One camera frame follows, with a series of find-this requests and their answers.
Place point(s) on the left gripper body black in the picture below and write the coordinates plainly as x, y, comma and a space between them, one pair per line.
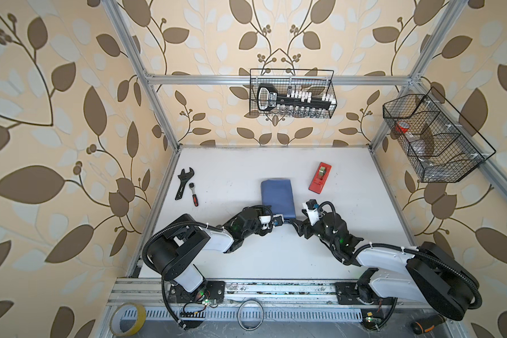
257, 227

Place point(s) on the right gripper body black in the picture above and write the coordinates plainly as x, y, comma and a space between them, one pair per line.
318, 231

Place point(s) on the light blue wrapping paper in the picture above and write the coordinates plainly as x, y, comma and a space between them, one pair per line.
278, 194

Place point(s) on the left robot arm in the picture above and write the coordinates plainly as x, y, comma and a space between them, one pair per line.
171, 252

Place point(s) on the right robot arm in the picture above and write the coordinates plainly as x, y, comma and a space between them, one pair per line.
422, 273

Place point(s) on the red tape dispenser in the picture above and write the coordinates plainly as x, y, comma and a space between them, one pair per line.
320, 178

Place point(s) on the black adjustable wrench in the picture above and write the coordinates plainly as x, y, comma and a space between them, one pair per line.
184, 177

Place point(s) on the red white object in basket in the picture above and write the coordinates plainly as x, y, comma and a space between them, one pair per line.
401, 127

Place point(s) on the black socket set tool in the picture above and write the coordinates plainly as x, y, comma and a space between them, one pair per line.
268, 98

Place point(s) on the orange black screwdriver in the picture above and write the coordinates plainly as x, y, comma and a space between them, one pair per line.
425, 325

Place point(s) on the yellow tape roll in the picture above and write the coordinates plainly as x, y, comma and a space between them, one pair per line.
128, 319

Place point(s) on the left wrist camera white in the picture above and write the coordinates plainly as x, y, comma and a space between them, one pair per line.
275, 220

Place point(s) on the back wire basket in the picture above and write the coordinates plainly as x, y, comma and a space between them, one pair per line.
316, 81

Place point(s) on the wire basket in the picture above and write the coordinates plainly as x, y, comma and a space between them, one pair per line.
316, 81
443, 145

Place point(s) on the right wire basket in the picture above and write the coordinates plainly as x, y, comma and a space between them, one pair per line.
443, 145

